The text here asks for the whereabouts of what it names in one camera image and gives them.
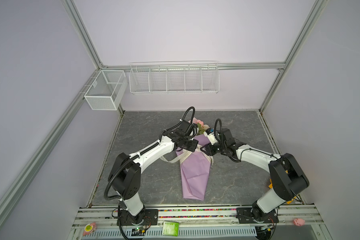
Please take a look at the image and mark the cream printed ribbon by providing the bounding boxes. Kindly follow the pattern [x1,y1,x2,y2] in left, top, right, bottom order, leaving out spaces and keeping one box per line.
[160,145,214,165]

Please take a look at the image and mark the cream fake rose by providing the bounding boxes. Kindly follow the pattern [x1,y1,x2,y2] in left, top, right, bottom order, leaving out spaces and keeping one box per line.
[202,124,210,131]

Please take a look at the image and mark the pink purple wrapping paper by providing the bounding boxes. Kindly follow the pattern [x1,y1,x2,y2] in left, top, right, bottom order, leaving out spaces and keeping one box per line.
[176,134,211,201]

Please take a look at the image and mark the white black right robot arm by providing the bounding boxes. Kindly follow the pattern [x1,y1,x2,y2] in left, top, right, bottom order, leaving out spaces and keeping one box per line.
[201,119,310,223]

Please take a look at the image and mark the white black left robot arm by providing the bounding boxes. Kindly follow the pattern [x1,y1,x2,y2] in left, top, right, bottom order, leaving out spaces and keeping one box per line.
[104,107,198,225]

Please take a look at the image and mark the yellow snack bag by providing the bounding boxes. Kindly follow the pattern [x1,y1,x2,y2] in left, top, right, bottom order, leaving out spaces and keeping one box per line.
[269,179,302,205]

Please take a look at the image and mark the white mesh box basket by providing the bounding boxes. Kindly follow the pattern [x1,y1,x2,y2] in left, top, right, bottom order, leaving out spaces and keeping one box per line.
[84,70,128,111]

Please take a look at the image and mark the green small packet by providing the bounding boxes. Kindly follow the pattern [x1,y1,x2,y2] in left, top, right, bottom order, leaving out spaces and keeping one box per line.
[162,221,180,237]

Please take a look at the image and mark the small pink pig toy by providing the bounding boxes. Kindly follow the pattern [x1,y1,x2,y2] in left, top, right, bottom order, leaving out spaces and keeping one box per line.
[293,218,306,227]

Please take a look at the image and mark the pink green round toy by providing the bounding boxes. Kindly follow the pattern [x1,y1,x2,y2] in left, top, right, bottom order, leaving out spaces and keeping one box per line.
[83,222,97,237]

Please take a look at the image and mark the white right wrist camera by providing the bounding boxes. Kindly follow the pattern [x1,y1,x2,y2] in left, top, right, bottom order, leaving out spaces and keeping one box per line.
[204,128,218,145]

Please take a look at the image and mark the white wire shelf basket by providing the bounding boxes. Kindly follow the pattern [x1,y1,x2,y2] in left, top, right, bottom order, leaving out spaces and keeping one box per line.
[130,61,220,94]

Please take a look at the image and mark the white vented cable duct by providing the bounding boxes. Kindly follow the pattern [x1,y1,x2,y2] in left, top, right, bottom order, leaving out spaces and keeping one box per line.
[82,226,257,240]

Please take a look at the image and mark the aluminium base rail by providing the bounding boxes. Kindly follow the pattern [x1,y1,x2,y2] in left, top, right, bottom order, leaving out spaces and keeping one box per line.
[72,205,324,229]

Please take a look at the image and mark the aluminium enclosure frame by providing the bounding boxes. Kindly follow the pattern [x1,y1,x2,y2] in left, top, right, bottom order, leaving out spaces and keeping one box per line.
[0,0,331,208]

